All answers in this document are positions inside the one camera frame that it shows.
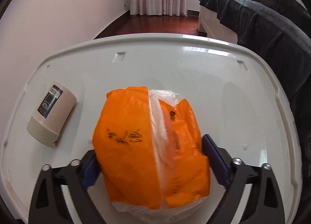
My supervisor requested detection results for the beige cylindrical bottle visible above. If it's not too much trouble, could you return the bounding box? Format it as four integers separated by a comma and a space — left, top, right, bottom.
27, 81, 77, 148

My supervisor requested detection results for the orange plastic bag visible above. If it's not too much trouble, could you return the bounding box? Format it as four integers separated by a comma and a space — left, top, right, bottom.
92, 86, 211, 223

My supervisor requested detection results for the white plastic bin lid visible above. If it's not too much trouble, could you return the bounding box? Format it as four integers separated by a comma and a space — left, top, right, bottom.
1, 34, 302, 223

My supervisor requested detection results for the white bed frame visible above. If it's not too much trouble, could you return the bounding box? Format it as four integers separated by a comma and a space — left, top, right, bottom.
197, 6, 238, 44

